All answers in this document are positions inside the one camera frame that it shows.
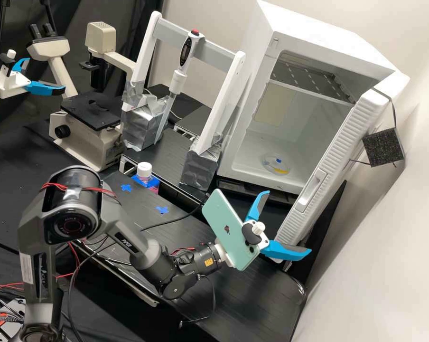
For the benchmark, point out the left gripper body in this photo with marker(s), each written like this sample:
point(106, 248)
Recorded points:
point(11, 82)

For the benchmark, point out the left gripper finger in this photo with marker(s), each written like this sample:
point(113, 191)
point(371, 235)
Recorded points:
point(43, 89)
point(21, 64)

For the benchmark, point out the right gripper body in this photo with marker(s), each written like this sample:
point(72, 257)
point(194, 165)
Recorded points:
point(226, 256)

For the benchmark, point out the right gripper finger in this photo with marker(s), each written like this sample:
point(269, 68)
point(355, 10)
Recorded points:
point(282, 252)
point(254, 208)

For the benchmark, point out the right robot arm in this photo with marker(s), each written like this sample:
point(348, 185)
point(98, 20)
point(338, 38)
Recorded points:
point(75, 210)

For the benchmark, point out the incubator door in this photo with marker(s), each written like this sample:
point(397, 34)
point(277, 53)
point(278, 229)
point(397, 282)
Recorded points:
point(335, 164)

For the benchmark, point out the left phone holder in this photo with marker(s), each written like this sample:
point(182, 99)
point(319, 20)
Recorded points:
point(8, 64)

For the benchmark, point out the petri dish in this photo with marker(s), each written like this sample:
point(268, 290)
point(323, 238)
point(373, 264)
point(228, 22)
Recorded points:
point(276, 164)

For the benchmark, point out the cream microscope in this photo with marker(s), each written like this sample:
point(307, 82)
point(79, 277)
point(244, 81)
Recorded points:
point(90, 132)

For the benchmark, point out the white pipette stand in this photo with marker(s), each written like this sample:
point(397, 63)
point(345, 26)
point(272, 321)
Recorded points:
point(218, 107)

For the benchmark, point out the small bottle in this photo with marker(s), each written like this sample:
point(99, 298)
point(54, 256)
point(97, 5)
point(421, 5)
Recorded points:
point(144, 172)

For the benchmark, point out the blue bottle holder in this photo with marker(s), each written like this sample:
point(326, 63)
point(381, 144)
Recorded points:
point(136, 179)

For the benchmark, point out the pipette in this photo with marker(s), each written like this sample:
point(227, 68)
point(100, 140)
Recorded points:
point(186, 50)

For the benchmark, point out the white incubator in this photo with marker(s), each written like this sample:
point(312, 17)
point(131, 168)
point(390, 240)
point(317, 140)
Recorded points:
point(307, 46)

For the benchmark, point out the right wrist camera phone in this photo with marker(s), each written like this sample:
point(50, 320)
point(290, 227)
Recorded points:
point(225, 228)

